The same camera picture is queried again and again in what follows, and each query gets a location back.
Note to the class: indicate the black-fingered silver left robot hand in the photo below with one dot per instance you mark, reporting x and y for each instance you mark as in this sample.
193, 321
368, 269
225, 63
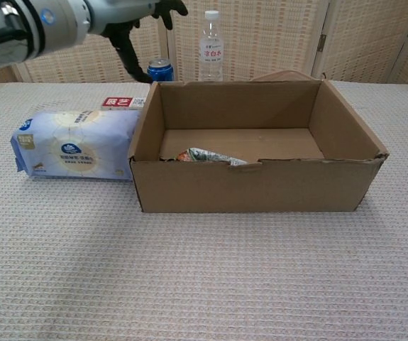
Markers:
127, 46

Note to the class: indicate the blue white tissue pack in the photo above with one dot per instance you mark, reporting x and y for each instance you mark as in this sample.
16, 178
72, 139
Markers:
76, 145

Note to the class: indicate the green snack packet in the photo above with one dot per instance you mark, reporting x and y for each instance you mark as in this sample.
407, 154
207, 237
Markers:
203, 156

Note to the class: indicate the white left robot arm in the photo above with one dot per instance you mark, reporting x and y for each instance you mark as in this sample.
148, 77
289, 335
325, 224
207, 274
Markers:
58, 21

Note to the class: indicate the long red white box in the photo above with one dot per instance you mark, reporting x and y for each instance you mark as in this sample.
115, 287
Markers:
118, 103

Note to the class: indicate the open brown cardboard box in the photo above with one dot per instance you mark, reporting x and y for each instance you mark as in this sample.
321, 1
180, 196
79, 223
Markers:
253, 184

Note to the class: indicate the blue soda can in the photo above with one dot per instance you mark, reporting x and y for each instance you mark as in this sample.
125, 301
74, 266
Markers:
161, 72

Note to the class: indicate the clear plastic water bottle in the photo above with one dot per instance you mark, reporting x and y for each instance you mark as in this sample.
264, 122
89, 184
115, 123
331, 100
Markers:
211, 49

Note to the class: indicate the woven folding screen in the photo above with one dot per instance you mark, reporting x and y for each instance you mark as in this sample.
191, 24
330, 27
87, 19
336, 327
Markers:
267, 39

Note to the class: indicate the beige woven tablecloth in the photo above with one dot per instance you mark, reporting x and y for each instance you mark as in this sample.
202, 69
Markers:
189, 270

